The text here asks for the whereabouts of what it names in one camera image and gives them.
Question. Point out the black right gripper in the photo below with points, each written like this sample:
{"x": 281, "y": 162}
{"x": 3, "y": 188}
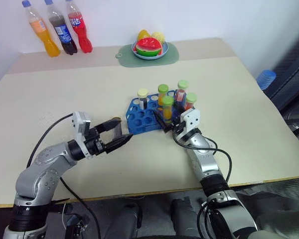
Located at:
{"x": 178, "y": 128}

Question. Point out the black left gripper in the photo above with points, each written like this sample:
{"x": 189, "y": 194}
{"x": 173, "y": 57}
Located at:
{"x": 94, "y": 147}

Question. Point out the clear tan capped test tube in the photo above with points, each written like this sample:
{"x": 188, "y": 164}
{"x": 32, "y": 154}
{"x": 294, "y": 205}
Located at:
{"x": 117, "y": 129}

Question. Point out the green capped yellow test tube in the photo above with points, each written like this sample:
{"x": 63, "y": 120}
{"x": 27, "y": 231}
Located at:
{"x": 167, "y": 102}

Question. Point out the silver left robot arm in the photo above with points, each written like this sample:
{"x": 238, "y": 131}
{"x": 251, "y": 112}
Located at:
{"x": 49, "y": 159}

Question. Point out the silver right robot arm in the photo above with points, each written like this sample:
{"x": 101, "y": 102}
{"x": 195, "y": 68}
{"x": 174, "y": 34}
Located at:
{"x": 206, "y": 161}

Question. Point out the green capped red-orange test tube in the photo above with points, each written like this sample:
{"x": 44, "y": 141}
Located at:
{"x": 191, "y": 97}

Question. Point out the green capped orange test tube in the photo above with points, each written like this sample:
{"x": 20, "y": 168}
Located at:
{"x": 163, "y": 89}

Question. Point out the blue test tube rack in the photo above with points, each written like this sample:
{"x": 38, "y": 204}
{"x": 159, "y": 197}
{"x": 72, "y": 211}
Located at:
{"x": 139, "y": 115}

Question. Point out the green capped red test tube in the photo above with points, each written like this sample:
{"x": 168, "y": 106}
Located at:
{"x": 182, "y": 85}

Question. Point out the pale yellow capped dark tube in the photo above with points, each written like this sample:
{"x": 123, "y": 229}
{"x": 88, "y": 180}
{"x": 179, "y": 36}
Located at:
{"x": 142, "y": 93}

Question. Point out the light blue plate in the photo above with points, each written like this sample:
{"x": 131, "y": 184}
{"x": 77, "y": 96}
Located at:
{"x": 149, "y": 57}

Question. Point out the green silicone mat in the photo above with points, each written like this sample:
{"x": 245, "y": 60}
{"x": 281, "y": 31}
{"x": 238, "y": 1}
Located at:
{"x": 128, "y": 59}

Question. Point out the toy watermelon slice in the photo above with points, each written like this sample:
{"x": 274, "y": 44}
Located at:
{"x": 148, "y": 46}

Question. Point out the yellow toy pineapple piece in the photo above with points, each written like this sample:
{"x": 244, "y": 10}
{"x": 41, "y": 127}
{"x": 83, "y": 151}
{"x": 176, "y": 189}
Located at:
{"x": 159, "y": 36}

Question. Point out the yellow toy pepper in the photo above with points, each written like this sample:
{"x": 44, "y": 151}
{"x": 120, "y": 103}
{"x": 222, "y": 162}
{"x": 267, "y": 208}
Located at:
{"x": 142, "y": 34}

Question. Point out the dark grey rounded shape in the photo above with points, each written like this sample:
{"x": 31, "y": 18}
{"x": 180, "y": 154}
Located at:
{"x": 184, "y": 216}
{"x": 125, "y": 219}

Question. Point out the black device under table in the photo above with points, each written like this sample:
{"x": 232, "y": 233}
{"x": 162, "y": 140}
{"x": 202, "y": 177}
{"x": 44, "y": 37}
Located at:
{"x": 76, "y": 226}

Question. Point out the red soda plastic bottle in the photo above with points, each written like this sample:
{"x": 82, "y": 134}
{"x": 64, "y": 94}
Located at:
{"x": 79, "y": 30}

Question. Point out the cola plastic bottle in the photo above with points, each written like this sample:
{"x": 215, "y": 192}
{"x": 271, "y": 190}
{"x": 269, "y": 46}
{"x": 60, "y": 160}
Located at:
{"x": 62, "y": 32}

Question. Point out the orange soda plastic bottle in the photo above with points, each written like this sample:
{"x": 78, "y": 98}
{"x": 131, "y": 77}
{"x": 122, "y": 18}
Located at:
{"x": 46, "y": 37}

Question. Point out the dark woven equipment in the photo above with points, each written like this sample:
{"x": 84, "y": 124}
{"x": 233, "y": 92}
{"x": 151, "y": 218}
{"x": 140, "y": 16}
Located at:
{"x": 294, "y": 82}

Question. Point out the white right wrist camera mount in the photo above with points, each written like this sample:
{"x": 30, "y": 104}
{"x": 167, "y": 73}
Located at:
{"x": 192, "y": 119}

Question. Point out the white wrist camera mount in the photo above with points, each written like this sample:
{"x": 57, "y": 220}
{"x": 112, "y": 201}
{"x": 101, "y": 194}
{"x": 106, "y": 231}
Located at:
{"x": 192, "y": 119}
{"x": 81, "y": 122}

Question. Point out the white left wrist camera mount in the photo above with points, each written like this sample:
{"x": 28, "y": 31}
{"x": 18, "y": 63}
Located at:
{"x": 81, "y": 122}

